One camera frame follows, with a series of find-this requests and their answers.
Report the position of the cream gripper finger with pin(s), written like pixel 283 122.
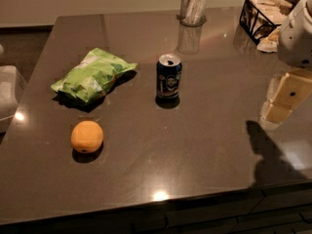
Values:
pixel 295 87
pixel 273 87

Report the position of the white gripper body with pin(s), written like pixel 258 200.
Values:
pixel 296 43

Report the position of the black wire napkin basket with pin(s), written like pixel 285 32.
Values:
pixel 260 17

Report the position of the clear glass with straws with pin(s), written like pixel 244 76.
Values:
pixel 192 12

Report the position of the white appliance at left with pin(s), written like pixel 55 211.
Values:
pixel 12 85

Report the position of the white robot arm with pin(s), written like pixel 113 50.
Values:
pixel 290 90

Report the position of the green rice chip bag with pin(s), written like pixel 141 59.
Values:
pixel 93 77

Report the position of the blue pepsi can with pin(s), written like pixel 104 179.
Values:
pixel 168 74

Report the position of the orange fruit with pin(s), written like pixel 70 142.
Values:
pixel 87 137

